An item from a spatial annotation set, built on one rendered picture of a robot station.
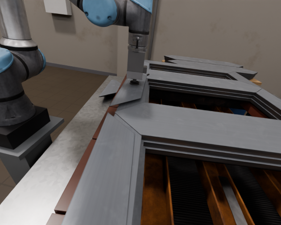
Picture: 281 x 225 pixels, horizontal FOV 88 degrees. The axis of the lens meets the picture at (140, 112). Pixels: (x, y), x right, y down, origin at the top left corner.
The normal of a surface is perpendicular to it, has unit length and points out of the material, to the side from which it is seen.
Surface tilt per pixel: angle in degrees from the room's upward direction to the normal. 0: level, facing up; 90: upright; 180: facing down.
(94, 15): 90
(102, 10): 91
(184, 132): 0
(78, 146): 0
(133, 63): 90
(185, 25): 90
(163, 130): 0
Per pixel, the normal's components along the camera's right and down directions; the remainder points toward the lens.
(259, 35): -0.19, 0.50
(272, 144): 0.11, -0.84
